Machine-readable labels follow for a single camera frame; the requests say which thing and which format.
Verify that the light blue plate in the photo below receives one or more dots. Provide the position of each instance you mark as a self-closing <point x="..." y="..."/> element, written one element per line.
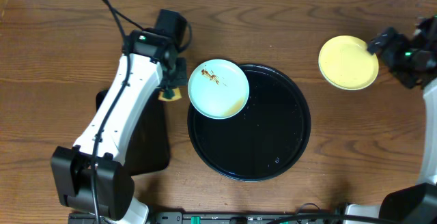
<point x="218" y="89"/>

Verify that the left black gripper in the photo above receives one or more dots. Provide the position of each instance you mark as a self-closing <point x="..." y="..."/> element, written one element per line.
<point x="179" y="72"/>

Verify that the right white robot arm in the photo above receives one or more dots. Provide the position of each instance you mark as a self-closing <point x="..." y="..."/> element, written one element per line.
<point x="415" y="204"/>

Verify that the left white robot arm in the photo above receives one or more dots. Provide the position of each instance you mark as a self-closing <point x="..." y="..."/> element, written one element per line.
<point x="91" y="176"/>

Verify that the yellow plate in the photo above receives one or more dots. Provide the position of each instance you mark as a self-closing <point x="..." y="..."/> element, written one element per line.
<point x="346" y="64"/>

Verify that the yellow green sponge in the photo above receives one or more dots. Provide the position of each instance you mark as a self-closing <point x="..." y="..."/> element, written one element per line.
<point x="170" y="94"/>

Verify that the black round tray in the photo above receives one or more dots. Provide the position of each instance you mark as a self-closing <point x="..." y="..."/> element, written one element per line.
<point x="264" y="139"/>

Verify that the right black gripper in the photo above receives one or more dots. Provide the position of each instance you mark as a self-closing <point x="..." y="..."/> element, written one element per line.
<point x="391" y="46"/>

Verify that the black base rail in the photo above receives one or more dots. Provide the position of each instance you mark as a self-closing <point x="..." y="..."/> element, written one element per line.
<point x="213" y="218"/>

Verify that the black rectangular tray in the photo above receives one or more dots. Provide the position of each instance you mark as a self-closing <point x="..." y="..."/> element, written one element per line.
<point x="148" y="150"/>

